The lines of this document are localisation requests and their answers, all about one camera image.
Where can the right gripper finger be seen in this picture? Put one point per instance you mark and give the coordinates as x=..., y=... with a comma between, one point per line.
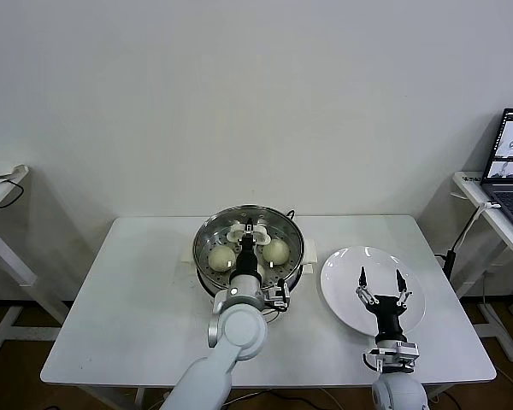
x=402, y=284
x=362, y=279

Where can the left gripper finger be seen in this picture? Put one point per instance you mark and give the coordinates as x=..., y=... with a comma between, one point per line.
x=249, y=228

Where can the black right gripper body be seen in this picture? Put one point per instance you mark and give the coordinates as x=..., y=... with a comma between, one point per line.
x=389, y=318

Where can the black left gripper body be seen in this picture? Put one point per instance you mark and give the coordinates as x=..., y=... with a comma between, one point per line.
x=245, y=260

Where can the round glass pot lid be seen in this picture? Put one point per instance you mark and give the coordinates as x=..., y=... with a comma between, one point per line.
x=261, y=234

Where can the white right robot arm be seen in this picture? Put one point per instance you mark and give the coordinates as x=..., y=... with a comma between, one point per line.
x=399, y=393

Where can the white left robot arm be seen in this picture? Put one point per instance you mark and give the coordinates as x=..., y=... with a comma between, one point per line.
x=239, y=329

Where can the stainless steel steamer basket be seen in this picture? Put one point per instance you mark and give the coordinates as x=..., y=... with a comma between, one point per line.
x=207, y=279

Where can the white round plate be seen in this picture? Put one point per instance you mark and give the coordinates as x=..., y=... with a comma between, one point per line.
x=337, y=286

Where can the cream electric cooker base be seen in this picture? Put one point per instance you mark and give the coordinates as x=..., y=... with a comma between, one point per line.
x=308, y=268

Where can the grey open laptop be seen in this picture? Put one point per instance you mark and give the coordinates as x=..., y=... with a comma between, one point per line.
x=511, y=149

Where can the white cloth bag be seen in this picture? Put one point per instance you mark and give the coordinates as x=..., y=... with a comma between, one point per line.
x=0, y=170

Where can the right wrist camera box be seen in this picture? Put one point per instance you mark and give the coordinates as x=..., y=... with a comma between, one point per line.
x=399, y=354

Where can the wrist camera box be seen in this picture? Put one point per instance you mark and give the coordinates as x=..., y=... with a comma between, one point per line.
x=278, y=296
x=399, y=354

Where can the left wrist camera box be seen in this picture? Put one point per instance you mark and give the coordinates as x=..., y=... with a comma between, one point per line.
x=278, y=296

